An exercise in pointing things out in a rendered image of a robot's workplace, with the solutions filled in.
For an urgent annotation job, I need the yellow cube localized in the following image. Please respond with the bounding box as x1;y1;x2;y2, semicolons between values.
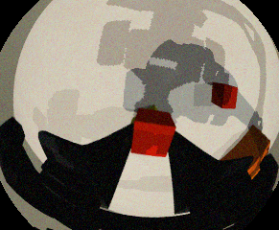
131;104;157;124

